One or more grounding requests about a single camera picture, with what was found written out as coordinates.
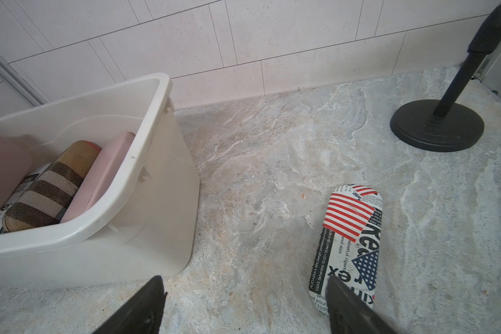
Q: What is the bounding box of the cream plastic storage box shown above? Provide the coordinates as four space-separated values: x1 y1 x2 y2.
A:
0 73 200 289

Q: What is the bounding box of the flag print case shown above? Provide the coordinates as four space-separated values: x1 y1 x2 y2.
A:
0 164 50 235
308 185 383 316

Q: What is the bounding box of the pink microphone on black stand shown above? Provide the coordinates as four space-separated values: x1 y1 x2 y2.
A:
390 4 501 153

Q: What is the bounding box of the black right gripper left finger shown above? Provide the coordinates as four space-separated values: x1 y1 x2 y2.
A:
93 276 167 334

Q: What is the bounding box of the plaid brown case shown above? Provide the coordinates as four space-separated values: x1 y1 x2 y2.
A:
3 141 102 232

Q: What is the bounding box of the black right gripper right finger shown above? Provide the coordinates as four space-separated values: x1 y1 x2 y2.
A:
326 276 397 334

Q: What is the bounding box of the pink slim case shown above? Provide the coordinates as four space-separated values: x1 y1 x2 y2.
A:
61 132 134 223

